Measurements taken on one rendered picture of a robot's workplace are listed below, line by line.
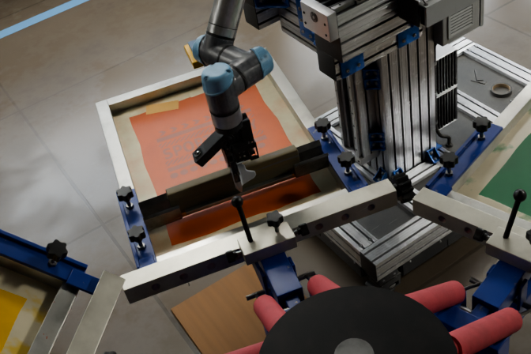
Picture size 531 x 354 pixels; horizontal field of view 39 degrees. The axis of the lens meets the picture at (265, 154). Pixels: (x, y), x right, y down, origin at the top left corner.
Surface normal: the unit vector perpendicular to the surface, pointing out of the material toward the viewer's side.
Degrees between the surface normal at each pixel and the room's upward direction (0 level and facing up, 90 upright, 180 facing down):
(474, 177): 0
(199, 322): 0
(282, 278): 0
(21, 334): 32
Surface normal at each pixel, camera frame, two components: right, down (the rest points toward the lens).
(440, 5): 0.54, 0.47
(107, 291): 0.37, -0.64
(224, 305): -0.16, -0.75
